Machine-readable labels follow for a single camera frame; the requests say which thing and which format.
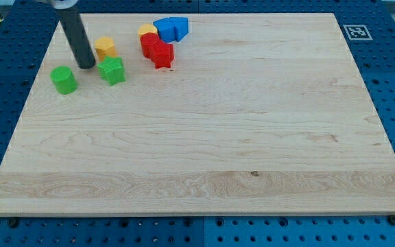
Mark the yellow hexagon block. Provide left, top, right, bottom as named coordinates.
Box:
left=94, top=36, right=117, bottom=62

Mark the wooden board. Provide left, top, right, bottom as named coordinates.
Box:
left=0, top=13, right=395, bottom=217

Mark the red star block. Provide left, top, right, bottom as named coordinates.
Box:
left=151, top=40, right=174, bottom=69

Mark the red cylinder block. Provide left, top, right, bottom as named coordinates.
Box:
left=140, top=32, right=160, bottom=58

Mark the blue pentagon block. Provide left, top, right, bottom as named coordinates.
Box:
left=169, top=16, right=189, bottom=42

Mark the green star block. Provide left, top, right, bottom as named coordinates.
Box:
left=97, top=56, right=125, bottom=86

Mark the blue cube block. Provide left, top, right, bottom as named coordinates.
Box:
left=153, top=18, right=176, bottom=43

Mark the yellow rounded block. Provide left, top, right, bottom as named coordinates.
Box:
left=137, top=23, right=158, bottom=38

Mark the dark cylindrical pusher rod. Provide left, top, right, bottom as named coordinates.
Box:
left=56, top=5, right=96, bottom=69

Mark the green cylinder block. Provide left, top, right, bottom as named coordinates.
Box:
left=50, top=66, right=77, bottom=95

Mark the white fiducial marker tag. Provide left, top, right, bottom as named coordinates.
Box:
left=344, top=25, right=372, bottom=40

